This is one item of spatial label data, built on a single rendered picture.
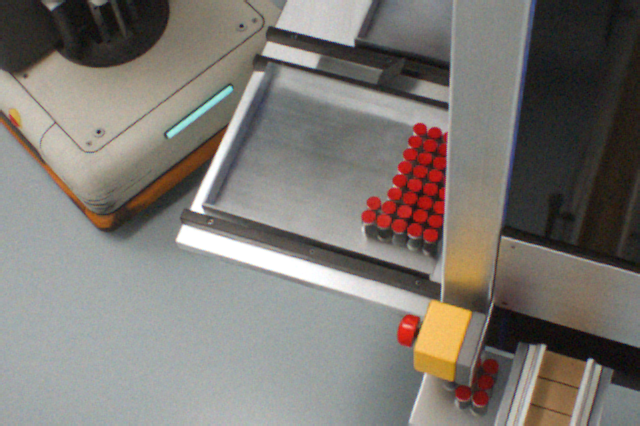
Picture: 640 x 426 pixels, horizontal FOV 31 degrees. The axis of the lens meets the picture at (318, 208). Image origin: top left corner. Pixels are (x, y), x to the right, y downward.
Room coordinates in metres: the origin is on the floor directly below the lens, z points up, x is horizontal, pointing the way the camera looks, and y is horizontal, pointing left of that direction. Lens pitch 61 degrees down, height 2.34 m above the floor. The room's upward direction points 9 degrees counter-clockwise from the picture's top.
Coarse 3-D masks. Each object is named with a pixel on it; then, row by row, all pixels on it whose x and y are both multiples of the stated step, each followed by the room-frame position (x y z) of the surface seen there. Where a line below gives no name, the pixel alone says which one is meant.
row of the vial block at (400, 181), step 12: (420, 132) 0.87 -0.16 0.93; (408, 144) 0.85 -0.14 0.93; (420, 144) 0.85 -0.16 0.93; (408, 156) 0.83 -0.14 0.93; (408, 168) 0.81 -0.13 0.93; (396, 180) 0.80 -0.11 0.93; (408, 180) 0.80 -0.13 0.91; (396, 192) 0.78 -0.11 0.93; (384, 204) 0.76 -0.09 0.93; (396, 204) 0.76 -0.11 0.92; (384, 216) 0.74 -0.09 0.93; (396, 216) 0.75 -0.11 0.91; (384, 228) 0.73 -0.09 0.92; (384, 240) 0.73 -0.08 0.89
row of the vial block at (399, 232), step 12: (432, 132) 0.86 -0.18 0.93; (432, 144) 0.84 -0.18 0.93; (420, 156) 0.83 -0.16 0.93; (432, 156) 0.83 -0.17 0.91; (420, 168) 0.81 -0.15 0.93; (432, 168) 0.82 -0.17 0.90; (420, 180) 0.79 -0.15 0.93; (408, 192) 0.77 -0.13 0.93; (420, 192) 0.78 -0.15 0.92; (408, 204) 0.76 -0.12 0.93; (408, 216) 0.74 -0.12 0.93; (396, 228) 0.72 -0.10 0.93; (396, 240) 0.72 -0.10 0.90
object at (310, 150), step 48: (288, 96) 1.00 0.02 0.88; (336, 96) 0.98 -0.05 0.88; (384, 96) 0.95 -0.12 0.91; (240, 144) 0.92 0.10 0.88; (288, 144) 0.91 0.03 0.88; (336, 144) 0.90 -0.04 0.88; (384, 144) 0.88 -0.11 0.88; (240, 192) 0.84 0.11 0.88; (288, 192) 0.83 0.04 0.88; (336, 192) 0.82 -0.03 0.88; (384, 192) 0.80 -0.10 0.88; (336, 240) 0.74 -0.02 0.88
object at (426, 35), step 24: (384, 0) 1.15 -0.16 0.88; (408, 0) 1.14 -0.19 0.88; (432, 0) 1.13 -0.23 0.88; (360, 24) 1.08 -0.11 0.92; (384, 24) 1.10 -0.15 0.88; (408, 24) 1.09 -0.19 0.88; (432, 24) 1.09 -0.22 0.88; (384, 48) 1.04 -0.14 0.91; (408, 48) 1.05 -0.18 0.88; (432, 48) 1.04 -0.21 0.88
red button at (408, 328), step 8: (408, 320) 0.55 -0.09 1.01; (416, 320) 0.55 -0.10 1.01; (400, 328) 0.54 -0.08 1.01; (408, 328) 0.54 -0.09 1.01; (416, 328) 0.54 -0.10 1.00; (400, 336) 0.53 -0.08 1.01; (408, 336) 0.53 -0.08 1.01; (416, 336) 0.53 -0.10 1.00; (400, 344) 0.53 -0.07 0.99; (408, 344) 0.52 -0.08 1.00
